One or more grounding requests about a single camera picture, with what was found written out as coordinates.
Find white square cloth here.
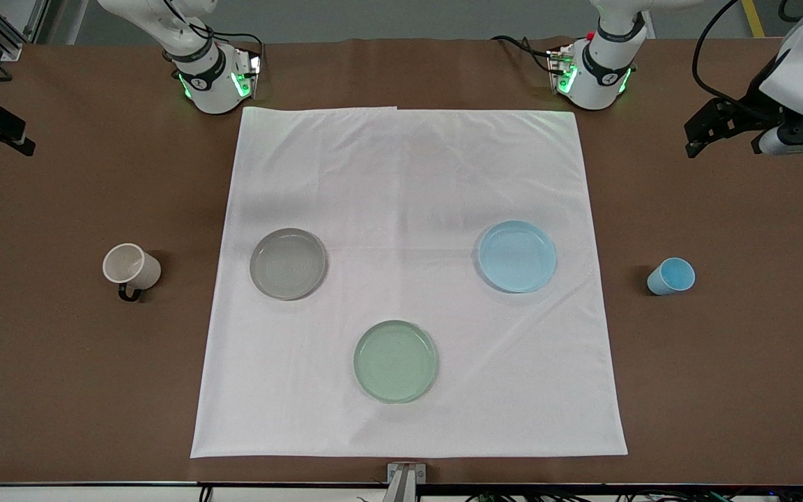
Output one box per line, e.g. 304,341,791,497
190,106,629,459

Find blue cup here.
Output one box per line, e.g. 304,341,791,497
647,257,696,296

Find green plate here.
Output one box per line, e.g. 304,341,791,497
353,320,439,404

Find aluminium frame profile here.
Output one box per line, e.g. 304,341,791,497
0,0,52,61

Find gray plate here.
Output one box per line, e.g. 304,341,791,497
249,227,328,301

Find metal table edge bracket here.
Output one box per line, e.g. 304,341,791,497
387,462,427,502

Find white mug black handle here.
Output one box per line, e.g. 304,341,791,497
102,243,162,303

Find black left base cables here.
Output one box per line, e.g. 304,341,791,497
491,34,564,75

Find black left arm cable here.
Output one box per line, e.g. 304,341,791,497
692,0,782,109

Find blue plate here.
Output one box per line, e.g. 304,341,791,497
477,220,557,294

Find black right base cables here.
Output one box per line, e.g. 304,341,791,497
163,0,265,70

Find black base cables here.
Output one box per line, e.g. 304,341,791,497
163,0,265,70
491,34,564,75

